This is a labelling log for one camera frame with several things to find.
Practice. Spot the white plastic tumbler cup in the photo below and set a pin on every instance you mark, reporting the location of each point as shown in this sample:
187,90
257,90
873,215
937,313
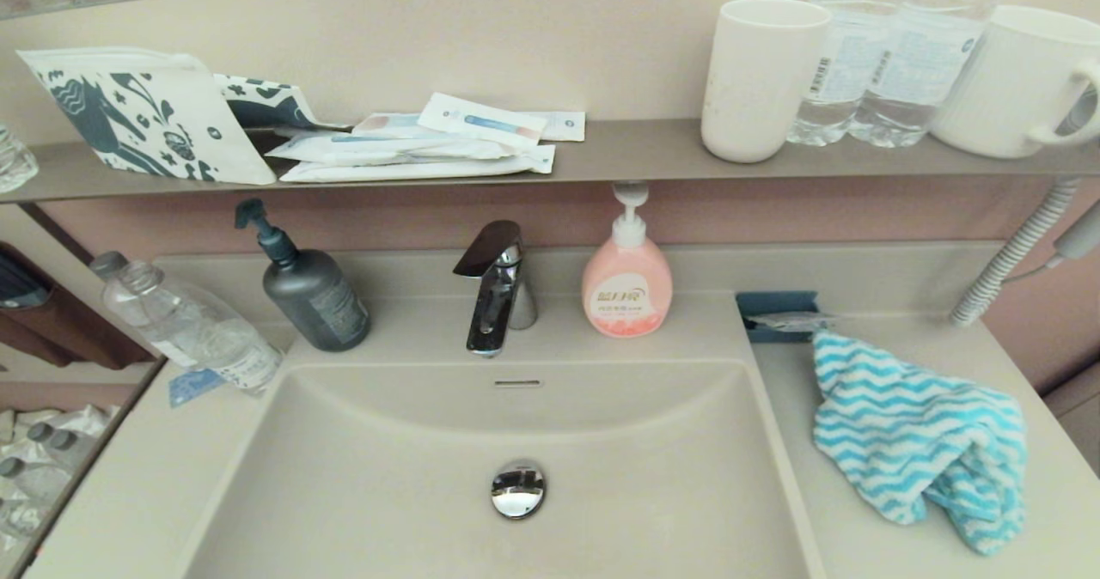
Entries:
758,88

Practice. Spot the small plain white sachet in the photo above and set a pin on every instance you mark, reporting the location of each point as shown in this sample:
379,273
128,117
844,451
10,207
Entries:
566,125

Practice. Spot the white ribbed mug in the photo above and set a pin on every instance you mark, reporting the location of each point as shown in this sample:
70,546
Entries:
1010,88

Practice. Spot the clear plastic water bottle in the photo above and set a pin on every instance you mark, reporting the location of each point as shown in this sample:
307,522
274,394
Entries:
106,265
13,164
211,335
922,68
844,68

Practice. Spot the blue soap tray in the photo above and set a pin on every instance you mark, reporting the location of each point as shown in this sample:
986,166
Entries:
769,302

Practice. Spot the clear wrapped small packet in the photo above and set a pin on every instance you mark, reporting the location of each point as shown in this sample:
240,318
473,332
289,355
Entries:
791,321

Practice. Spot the large white blue patterned pouch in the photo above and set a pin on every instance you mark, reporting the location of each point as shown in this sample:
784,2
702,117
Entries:
180,131

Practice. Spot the beige sink basin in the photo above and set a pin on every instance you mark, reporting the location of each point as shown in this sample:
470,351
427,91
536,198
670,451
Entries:
601,441

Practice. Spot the long white plastic packet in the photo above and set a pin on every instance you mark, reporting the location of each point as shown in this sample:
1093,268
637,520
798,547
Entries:
376,149
419,171

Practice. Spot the white sachet blue orange print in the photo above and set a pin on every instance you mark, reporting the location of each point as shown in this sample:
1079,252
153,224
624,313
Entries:
479,121

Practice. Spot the plastic wrapped bottle pack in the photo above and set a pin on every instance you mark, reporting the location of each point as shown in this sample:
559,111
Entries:
43,464

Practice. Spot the chrome sink faucet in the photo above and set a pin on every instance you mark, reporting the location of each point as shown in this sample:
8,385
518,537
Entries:
496,301

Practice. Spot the brown wooden furniture piece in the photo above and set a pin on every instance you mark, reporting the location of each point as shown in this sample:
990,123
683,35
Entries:
77,335

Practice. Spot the chrome drain stopper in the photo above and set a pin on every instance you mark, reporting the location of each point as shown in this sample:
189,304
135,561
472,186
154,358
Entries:
518,490

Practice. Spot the white sachet pinkish print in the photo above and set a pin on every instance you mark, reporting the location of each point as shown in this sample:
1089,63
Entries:
384,124

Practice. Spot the turquoise white striped cloth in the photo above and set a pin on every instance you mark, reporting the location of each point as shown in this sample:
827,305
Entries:
911,424

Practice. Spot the dark grey pump bottle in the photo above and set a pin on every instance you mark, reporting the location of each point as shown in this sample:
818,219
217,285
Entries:
317,301

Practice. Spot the black rounded object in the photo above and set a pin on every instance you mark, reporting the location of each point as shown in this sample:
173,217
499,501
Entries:
19,287

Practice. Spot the blue patterned card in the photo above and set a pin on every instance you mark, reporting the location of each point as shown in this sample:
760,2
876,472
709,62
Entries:
195,387

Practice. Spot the small white blue patterned pouch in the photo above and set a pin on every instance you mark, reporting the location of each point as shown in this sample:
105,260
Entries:
266,101

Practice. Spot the pink soap pump bottle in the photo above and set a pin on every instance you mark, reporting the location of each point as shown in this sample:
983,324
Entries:
627,292

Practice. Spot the grey wall shelf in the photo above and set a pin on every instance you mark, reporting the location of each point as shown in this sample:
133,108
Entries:
644,153

